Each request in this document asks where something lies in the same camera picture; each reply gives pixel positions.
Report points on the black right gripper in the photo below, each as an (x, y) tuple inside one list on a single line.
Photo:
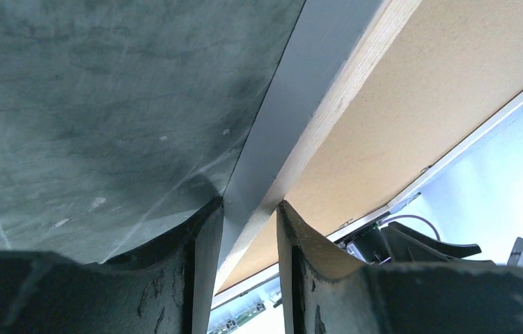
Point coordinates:
[(396, 280)]

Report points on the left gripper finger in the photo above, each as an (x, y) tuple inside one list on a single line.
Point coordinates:
[(163, 286)]

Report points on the brown backing board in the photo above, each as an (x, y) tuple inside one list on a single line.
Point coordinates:
[(404, 115)]

